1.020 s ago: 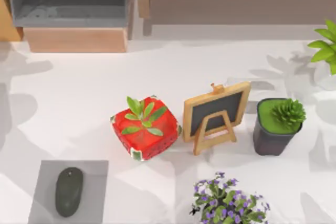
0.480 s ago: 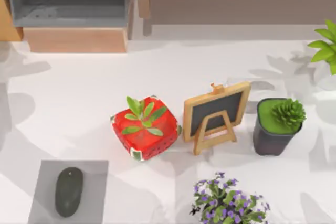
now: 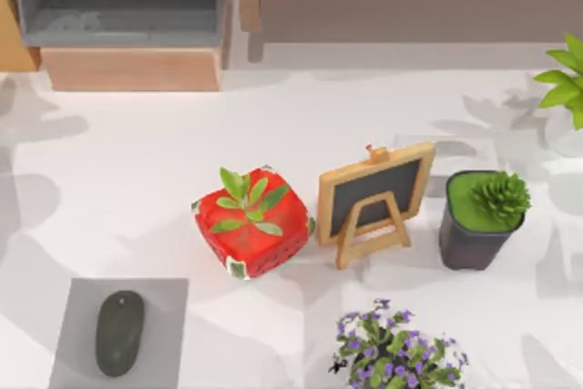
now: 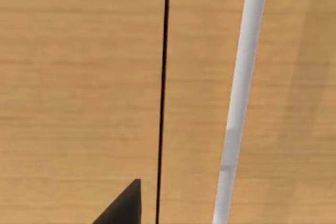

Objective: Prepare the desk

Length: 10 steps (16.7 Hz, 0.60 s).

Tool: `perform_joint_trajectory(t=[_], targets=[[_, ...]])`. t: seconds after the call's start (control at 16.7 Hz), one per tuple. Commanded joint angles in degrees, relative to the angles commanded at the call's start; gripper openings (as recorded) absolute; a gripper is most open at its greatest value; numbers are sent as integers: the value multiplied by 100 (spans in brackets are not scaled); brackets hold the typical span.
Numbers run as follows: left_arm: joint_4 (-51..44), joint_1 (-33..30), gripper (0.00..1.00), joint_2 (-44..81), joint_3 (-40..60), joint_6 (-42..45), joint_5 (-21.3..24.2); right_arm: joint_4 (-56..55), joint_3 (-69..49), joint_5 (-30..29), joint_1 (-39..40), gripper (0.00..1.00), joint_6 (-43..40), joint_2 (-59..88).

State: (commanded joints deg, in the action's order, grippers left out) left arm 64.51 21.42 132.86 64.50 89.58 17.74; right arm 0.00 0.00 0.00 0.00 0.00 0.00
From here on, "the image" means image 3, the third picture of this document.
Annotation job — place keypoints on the red plant pot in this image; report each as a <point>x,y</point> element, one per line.
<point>255,229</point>

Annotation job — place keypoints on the wooden framed blackboard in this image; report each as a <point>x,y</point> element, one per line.
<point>371,195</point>

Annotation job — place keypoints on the pale wooden drawer front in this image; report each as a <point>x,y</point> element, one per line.
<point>129,69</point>

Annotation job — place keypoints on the black pot with green plant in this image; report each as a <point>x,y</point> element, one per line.
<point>473,234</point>

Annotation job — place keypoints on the wooden open shelf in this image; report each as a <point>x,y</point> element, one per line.
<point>410,11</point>

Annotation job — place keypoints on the grey mouse pad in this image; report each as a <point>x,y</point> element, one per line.
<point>168,334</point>

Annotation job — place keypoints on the purple flowering plant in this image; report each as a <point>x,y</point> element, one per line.
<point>396,352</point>

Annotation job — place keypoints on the dark grey computer mouse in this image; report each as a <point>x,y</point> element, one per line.
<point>119,333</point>

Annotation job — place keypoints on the white pot with leafy plant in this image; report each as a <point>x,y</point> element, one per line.
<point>565,84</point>

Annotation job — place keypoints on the wooden cupboard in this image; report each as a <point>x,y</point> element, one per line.
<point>13,15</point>

